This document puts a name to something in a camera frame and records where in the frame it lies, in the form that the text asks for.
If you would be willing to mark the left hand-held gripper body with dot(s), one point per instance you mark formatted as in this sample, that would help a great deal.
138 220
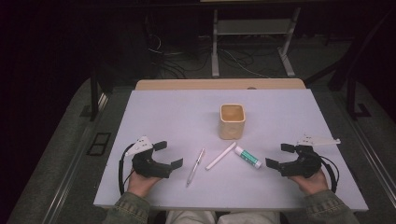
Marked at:
146 165

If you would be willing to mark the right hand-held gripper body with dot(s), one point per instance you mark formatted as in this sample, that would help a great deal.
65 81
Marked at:
303 163

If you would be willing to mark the clear ballpoint pen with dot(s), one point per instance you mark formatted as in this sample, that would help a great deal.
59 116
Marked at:
195 167

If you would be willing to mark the white green glue stick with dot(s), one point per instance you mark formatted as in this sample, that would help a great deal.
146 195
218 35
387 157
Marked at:
248 157

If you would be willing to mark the white pen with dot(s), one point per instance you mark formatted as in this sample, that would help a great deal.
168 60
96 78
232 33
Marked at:
221 156

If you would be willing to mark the square wooden pen holder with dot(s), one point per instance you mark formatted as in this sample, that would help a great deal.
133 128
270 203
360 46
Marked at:
232 129

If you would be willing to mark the person's left hand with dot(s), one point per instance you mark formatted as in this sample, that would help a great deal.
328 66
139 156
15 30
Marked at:
141 185

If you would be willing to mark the person's right hand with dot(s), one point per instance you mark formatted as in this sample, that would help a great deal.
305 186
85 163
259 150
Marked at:
313 185

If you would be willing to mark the black floor socket cover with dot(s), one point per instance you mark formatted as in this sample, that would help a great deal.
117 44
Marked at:
99 144

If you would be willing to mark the person's legs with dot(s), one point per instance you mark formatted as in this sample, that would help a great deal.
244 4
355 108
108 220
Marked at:
224 217

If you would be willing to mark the light wooden desk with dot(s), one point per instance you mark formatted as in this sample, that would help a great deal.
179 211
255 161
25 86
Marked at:
218 84

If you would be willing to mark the grey metal stand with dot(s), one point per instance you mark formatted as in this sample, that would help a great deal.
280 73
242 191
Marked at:
253 27

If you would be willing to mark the metal floor rail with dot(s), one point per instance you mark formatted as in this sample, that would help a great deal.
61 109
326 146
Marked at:
67 180
372 155

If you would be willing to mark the black metal frame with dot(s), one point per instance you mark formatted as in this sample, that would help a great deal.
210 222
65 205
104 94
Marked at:
94 93
351 93

